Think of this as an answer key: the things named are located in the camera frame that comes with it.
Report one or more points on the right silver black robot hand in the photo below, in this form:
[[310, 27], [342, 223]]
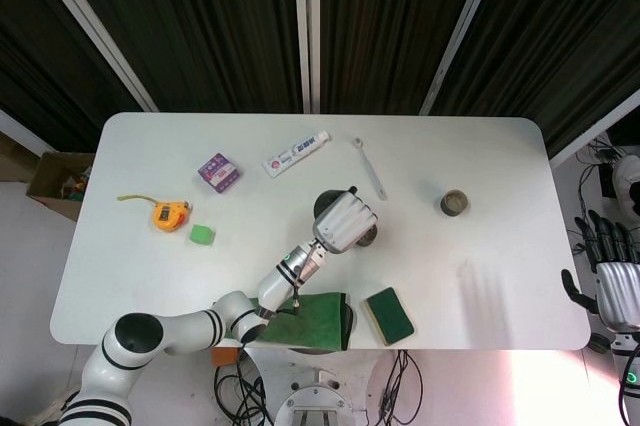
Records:
[[622, 296]]

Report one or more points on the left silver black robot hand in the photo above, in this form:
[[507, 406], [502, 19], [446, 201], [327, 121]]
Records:
[[345, 223]]

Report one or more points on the black teapot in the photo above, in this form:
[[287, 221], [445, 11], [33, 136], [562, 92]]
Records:
[[327, 201]]

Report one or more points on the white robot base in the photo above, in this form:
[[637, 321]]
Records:
[[312, 396]]

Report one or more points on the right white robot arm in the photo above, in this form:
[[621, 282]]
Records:
[[630, 396]]

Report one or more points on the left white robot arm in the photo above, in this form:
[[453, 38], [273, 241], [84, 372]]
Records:
[[190, 328]]

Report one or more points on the dark cup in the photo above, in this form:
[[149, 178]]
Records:
[[369, 240], [455, 210]]

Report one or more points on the white toothbrush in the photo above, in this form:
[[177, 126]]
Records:
[[372, 176]]

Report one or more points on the white toothpaste tube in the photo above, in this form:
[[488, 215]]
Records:
[[295, 153]]

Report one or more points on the green yellow sponge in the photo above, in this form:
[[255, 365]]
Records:
[[390, 316]]

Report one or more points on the green microfibre towel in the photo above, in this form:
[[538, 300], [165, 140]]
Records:
[[310, 326]]

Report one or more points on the white rounded object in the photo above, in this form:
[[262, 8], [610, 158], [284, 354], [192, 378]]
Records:
[[627, 181]]

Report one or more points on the purple white small box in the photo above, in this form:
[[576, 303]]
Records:
[[219, 173]]

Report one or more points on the green cube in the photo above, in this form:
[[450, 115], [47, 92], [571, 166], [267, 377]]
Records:
[[202, 236]]

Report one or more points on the yellow tape measure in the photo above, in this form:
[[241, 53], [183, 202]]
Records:
[[167, 216]]

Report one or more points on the orange object under table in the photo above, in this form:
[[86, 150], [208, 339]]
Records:
[[225, 357]]

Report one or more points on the black pleated curtain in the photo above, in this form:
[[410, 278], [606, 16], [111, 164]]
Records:
[[200, 21]]

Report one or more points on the cardboard box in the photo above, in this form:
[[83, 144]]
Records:
[[47, 176]]

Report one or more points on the white partition frame post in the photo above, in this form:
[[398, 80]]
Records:
[[314, 21], [465, 21], [300, 21], [93, 21]]

